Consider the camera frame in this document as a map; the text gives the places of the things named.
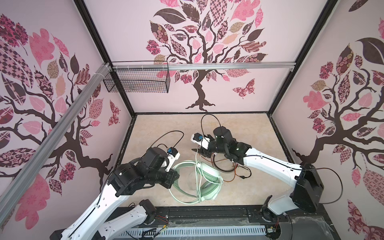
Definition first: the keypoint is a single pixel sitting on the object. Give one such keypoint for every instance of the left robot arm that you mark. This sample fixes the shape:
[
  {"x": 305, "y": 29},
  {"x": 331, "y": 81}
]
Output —
[{"x": 154, "y": 167}]

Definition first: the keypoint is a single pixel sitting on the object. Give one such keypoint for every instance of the mint green over-ear headphones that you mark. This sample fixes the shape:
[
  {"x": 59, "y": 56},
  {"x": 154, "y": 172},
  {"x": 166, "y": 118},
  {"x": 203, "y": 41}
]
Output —
[{"x": 208, "y": 180}]

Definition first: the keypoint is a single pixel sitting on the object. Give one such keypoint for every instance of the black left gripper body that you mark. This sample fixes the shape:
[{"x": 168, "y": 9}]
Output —
[{"x": 165, "y": 178}]

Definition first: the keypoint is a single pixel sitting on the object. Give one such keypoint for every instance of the aluminium rail back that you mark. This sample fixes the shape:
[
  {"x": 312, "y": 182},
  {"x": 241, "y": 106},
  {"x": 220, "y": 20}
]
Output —
[{"x": 220, "y": 66}]

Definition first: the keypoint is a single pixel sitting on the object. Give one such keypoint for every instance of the white black over-ear headphones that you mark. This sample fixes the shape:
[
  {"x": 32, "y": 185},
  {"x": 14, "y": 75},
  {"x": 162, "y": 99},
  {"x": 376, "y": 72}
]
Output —
[{"x": 223, "y": 165}]

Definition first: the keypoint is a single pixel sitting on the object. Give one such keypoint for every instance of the aluminium rail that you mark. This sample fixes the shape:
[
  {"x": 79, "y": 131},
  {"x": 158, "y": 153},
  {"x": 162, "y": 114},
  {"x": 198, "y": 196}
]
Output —
[
  {"x": 23, "y": 180},
  {"x": 220, "y": 66}
]

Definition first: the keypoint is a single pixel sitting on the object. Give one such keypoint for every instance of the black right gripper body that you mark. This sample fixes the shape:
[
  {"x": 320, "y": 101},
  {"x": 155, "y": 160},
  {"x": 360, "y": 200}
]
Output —
[{"x": 213, "y": 148}]

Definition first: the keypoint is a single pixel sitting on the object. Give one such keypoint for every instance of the white slotted cable duct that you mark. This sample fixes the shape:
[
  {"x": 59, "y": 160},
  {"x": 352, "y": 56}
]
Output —
[{"x": 178, "y": 233}]

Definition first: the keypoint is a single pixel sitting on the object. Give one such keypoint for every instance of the aluminium rail left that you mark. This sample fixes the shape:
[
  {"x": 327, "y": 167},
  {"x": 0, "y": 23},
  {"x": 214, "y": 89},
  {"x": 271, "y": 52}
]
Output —
[{"x": 23, "y": 180}]

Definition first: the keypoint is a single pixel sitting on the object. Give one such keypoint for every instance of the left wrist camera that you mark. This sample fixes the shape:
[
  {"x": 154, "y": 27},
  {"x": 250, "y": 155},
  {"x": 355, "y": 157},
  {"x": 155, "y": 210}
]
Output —
[{"x": 172, "y": 155}]

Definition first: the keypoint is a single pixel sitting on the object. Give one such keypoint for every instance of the black wire basket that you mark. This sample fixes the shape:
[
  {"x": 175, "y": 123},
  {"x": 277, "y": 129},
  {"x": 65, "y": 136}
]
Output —
[{"x": 138, "y": 77}]

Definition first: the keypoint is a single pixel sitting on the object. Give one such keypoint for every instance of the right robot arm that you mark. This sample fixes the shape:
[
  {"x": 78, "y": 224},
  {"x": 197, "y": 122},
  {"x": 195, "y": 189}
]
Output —
[{"x": 306, "y": 186}]

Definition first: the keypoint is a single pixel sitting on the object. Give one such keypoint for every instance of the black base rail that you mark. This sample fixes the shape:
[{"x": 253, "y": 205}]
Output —
[{"x": 294, "y": 225}]

